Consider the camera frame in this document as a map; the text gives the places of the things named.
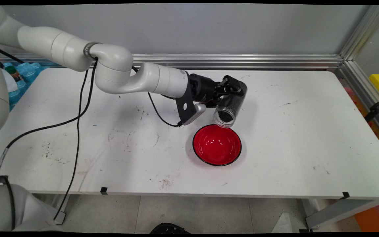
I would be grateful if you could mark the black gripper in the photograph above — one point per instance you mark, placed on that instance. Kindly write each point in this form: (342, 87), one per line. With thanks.
(204, 90)

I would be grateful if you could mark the clear jar of black granules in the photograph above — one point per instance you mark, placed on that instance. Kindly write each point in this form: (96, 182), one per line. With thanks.
(230, 107)

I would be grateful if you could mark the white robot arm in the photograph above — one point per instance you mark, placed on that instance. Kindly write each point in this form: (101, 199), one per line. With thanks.
(61, 46)

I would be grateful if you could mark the red bowl with black rim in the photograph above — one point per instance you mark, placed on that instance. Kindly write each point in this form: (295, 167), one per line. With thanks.
(217, 144)

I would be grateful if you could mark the pink red packaging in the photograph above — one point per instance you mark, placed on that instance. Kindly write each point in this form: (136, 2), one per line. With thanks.
(350, 95)

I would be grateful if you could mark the black round floor object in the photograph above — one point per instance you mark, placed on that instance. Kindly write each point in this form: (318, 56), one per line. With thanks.
(169, 228)

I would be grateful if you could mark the black tape piece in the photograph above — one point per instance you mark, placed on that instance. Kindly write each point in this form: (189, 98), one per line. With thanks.
(104, 190)
(345, 195)

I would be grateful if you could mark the black clamp stand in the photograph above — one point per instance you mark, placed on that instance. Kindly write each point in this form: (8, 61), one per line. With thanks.
(375, 110)

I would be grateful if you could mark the wide grey table leg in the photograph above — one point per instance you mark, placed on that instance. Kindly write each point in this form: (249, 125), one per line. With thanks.
(334, 212)

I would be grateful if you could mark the blue bottle pack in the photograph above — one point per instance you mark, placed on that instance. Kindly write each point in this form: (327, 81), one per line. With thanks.
(31, 70)

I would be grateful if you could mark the orange box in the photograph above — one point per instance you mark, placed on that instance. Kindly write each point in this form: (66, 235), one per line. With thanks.
(373, 219)

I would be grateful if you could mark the slim grey table leg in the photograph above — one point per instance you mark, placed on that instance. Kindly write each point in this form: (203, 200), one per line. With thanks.
(61, 207)

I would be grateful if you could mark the white paper sheet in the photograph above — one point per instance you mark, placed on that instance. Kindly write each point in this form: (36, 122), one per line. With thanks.
(12, 86)

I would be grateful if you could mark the green-capped bottle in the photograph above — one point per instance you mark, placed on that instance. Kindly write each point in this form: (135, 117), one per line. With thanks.
(12, 70)

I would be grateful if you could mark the long aluminium frame rail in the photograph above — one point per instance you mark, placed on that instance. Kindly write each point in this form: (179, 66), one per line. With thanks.
(242, 61)

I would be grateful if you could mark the silver wrist camera, black bracket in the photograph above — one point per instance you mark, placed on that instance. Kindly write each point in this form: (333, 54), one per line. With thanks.
(186, 108)

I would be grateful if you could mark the short aluminium frame rail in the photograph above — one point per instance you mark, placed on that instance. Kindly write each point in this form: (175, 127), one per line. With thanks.
(364, 92)

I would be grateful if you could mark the upright aluminium frame post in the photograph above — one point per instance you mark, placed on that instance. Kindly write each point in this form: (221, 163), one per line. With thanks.
(360, 36)

